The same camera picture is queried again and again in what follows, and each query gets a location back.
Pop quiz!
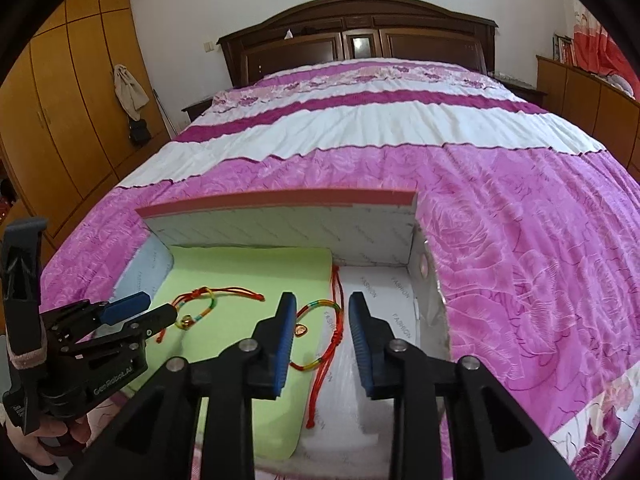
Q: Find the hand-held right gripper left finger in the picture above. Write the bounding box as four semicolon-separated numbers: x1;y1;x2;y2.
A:
65;291;298;480

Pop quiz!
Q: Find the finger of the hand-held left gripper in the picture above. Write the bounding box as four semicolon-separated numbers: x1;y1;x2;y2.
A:
42;291;151;336
56;304;178;358

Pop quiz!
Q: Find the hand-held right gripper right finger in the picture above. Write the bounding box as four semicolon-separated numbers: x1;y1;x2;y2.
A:
348;291;581;480

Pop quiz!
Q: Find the red cord bracelet with pendant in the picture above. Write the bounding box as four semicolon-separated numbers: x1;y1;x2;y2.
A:
289;265;346;429

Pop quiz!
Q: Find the red cord bracelet with bell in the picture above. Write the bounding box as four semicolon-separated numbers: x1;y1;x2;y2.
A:
155;287;266;345

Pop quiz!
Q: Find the red and white cardboard box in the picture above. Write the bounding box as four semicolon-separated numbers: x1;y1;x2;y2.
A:
114;188;454;480

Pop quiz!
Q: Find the person's left hand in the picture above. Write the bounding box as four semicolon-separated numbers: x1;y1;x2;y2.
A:
0;406;94;477

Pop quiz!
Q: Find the light green paper sheet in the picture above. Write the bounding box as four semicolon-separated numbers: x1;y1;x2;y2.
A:
144;245;335;461

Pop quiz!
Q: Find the black hanging bag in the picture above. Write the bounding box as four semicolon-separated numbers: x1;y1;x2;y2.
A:
128;118;152;145

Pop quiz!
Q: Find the bed with pink quilt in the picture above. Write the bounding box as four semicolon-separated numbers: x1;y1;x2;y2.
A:
40;57;640;480

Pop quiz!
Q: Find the thin white pole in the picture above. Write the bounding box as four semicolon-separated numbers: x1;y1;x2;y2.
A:
156;89;174;134

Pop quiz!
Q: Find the dark wooden nightstand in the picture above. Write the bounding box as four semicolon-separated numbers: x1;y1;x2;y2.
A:
492;72;549;106
180;97;216;124

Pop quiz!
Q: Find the beige hanging cloth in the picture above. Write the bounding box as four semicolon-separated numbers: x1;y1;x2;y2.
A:
113;63;150;122

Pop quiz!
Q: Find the orange wooden wardrobe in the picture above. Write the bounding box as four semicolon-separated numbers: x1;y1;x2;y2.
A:
0;0;171;242

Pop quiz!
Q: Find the dark wooden headboard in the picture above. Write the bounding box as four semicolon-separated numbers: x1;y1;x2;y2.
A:
217;0;500;89

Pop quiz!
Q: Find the orange wooden low cabinet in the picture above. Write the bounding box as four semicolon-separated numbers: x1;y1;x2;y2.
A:
535;54;640;169

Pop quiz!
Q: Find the row of books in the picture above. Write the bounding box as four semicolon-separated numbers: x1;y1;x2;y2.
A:
552;33;575;66

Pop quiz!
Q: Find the red and white curtain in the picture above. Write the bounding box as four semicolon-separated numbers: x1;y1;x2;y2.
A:
572;0;636;79

